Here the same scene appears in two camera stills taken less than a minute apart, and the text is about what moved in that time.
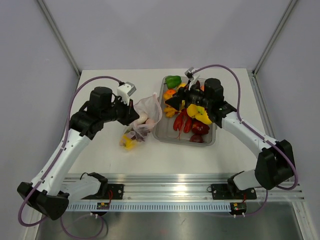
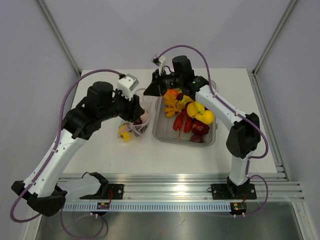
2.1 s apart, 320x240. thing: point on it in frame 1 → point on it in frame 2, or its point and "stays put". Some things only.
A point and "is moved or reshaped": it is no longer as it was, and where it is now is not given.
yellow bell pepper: (127, 143) → (124, 132)
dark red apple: (196, 138) stays put
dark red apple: (199, 128) stays put
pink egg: (150, 121) → (145, 117)
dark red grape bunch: (140, 134) → (138, 128)
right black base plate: (223, 192) stays put
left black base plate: (117, 192) stays put
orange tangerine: (170, 91) stays put
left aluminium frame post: (59, 36) stays put
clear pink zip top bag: (150, 113) is moved or reshaped
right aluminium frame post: (274, 37) stays put
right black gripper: (176, 101) → (154, 89)
